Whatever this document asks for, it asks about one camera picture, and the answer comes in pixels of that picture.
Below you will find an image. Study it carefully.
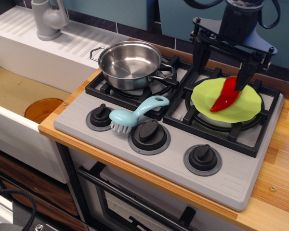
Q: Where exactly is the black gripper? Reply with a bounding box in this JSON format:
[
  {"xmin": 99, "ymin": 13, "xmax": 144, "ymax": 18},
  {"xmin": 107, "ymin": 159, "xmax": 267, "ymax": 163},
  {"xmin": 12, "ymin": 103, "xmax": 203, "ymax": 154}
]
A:
[{"xmin": 190, "ymin": 4, "xmax": 278, "ymax": 91}]

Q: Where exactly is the red chili pepper toy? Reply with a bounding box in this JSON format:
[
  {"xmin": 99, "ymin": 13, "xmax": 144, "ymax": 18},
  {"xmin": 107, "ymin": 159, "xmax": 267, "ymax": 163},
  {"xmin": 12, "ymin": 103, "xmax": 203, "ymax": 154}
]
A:
[{"xmin": 210, "ymin": 77, "xmax": 241, "ymax": 112}]

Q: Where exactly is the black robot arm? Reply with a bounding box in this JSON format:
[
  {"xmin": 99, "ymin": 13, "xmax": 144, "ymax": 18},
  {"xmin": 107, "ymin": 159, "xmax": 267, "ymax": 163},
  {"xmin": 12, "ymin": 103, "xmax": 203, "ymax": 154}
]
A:
[{"xmin": 190, "ymin": 0, "xmax": 279, "ymax": 91}]

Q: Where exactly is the light green plate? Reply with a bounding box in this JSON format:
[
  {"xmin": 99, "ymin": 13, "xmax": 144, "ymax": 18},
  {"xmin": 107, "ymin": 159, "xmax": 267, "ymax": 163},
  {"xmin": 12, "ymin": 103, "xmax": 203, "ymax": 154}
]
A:
[{"xmin": 191, "ymin": 77, "xmax": 262, "ymax": 123}]

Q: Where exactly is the stainless steel pot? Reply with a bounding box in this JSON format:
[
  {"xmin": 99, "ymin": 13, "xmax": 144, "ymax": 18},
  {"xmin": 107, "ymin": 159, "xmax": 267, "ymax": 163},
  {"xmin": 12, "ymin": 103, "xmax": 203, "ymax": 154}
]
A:
[{"xmin": 90, "ymin": 41, "xmax": 175, "ymax": 90}]

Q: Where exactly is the black right stove knob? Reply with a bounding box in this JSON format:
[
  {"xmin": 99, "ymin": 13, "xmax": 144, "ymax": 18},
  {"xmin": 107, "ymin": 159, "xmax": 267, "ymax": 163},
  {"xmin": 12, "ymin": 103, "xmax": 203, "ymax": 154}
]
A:
[{"xmin": 184, "ymin": 144, "xmax": 222, "ymax": 177}]

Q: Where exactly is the black stove knob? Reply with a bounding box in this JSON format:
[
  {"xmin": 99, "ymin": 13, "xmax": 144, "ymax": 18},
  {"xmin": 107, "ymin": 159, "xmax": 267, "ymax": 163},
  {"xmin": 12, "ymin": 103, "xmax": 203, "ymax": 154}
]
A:
[
  {"xmin": 128, "ymin": 119, "xmax": 171, "ymax": 155},
  {"xmin": 86, "ymin": 103, "xmax": 112, "ymax": 132},
  {"xmin": 184, "ymin": 144, "xmax": 222, "ymax": 177}
]

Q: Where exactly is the black middle stove knob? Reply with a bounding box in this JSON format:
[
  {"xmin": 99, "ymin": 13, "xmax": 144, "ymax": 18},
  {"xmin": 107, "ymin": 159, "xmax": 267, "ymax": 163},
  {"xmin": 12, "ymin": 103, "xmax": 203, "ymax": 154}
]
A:
[{"xmin": 128, "ymin": 119, "xmax": 171, "ymax": 155}]

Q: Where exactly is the grey toy stove top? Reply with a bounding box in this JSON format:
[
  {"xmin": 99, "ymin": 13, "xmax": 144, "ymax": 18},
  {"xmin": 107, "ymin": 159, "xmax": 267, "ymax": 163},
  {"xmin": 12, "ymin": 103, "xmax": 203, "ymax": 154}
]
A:
[{"xmin": 53, "ymin": 56, "xmax": 285, "ymax": 212}]

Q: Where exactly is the light blue dish brush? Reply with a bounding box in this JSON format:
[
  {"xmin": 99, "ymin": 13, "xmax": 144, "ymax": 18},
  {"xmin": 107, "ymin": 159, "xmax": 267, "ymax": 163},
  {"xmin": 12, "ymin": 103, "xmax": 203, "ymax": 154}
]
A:
[{"xmin": 109, "ymin": 96, "xmax": 170, "ymax": 134}]

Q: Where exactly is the black left stove knob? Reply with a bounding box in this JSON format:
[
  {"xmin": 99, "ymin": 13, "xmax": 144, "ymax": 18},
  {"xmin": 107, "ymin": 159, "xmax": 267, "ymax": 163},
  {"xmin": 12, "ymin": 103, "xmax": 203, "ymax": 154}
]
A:
[{"xmin": 86, "ymin": 103, "xmax": 112, "ymax": 132}]

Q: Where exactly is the black right burner grate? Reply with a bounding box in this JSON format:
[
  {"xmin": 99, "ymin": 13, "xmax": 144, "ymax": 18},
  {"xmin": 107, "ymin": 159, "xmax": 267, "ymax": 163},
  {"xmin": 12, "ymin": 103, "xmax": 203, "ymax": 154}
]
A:
[{"xmin": 163, "ymin": 68, "xmax": 284, "ymax": 157}]

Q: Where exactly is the black burner grate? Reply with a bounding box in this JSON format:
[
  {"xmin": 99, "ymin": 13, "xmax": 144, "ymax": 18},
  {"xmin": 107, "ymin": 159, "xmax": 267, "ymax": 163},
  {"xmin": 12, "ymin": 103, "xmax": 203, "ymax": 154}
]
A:
[
  {"xmin": 85, "ymin": 55, "xmax": 196, "ymax": 121},
  {"xmin": 163, "ymin": 68, "xmax": 284, "ymax": 157}
]

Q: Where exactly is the black left burner grate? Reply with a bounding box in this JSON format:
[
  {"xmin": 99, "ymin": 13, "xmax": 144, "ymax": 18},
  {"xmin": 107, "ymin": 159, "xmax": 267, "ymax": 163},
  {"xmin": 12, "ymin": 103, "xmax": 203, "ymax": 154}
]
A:
[{"xmin": 85, "ymin": 55, "xmax": 196, "ymax": 121}]

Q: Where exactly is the grey toy faucet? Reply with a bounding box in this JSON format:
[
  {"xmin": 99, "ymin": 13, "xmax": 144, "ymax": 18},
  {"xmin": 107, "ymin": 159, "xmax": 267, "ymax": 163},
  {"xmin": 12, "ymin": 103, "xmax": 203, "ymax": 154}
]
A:
[{"xmin": 31, "ymin": 0, "xmax": 69, "ymax": 41}]

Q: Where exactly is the orange sink drain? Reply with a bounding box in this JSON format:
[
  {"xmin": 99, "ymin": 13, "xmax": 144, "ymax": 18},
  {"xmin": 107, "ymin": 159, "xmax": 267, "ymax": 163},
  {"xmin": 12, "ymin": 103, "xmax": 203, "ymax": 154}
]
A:
[{"xmin": 24, "ymin": 98, "xmax": 63, "ymax": 124}]

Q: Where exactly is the white toy sink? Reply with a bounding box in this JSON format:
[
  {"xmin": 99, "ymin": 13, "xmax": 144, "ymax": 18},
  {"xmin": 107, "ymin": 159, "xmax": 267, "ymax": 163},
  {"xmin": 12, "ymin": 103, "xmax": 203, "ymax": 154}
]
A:
[{"xmin": 0, "ymin": 6, "xmax": 128, "ymax": 183}]

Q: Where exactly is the wooden drawer front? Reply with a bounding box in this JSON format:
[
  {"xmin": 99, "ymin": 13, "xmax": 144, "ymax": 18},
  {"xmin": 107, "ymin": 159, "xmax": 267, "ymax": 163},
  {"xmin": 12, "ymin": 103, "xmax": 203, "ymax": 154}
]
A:
[{"xmin": 0, "ymin": 151, "xmax": 86, "ymax": 231}]

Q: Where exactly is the black oven door handle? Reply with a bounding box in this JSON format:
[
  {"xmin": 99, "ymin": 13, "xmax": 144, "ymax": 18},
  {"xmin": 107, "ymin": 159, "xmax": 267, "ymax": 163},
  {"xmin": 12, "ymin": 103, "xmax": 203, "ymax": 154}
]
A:
[{"xmin": 77, "ymin": 167, "xmax": 196, "ymax": 231}]

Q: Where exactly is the black cable at bottom left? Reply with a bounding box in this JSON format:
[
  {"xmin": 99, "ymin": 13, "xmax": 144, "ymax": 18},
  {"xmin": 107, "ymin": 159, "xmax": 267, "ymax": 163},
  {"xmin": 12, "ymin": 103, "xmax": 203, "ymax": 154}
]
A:
[{"xmin": 0, "ymin": 189, "xmax": 37, "ymax": 231}]

